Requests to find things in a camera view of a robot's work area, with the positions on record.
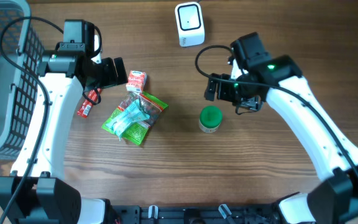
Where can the green candy bag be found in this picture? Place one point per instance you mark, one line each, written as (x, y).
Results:
(137, 131)

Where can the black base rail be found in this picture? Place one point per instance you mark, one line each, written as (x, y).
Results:
(249, 214)

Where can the grey mesh shopping basket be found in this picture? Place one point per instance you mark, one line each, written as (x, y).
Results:
(18, 91)

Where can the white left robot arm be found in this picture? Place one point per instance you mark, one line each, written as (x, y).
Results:
(35, 191)

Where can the white barcode scanner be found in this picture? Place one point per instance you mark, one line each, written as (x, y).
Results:
(190, 25)

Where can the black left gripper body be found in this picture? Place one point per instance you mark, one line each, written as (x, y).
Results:
(105, 75)

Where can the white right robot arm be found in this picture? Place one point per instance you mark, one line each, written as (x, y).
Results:
(259, 79)

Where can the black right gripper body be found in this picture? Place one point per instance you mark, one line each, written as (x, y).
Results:
(234, 92)

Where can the green lid jar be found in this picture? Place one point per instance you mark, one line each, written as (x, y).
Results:
(210, 119)

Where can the red tissue pack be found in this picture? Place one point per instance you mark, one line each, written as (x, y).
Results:
(136, 81)

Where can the mint green wipes pack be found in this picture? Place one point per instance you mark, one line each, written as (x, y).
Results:
(132, 114)

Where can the red snack bar wrapper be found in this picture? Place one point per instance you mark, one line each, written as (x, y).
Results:
(92, 98)

